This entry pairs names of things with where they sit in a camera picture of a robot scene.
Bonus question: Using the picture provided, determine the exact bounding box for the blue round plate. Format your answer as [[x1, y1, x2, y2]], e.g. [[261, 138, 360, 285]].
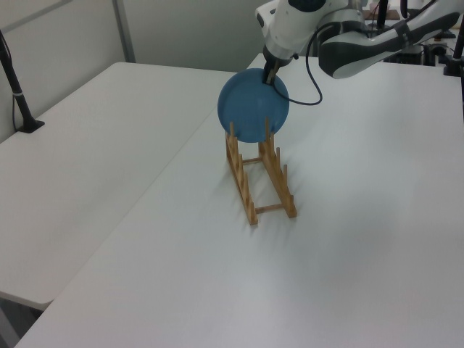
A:
[[216, 67, 291, 144]]

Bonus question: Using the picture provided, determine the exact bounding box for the black velcro strap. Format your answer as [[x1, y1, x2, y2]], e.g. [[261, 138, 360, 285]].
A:
[[395, 20, 413, 47]]

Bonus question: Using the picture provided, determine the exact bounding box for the brown wooden board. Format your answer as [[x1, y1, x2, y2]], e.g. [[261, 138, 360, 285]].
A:
[[362, 9, 399, 20]]

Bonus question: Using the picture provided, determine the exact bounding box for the white gripper, dark base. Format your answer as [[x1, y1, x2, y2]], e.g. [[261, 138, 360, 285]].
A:
[[262, 0, 326, 86]]

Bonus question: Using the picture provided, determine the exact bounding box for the black camera pole with clamp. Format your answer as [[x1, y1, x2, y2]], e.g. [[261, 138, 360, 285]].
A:
[[442, 20, 464, 78], [0, 28, 46, 133]]

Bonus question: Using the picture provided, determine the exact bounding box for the wooden plate rack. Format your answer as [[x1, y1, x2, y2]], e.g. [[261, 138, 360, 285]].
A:
[[224, 115, 299, 227]]

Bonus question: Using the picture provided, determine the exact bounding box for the dark equipment box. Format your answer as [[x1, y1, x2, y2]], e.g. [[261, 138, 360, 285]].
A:
[[383, 42, 447, 67]]

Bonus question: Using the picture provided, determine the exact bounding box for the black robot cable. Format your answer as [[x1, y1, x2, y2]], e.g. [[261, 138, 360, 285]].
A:
[[273, 20, 360, 107]]

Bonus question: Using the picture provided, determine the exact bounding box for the thin black pole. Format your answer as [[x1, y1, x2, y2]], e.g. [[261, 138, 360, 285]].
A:
[[376, 0, 389, 29]]

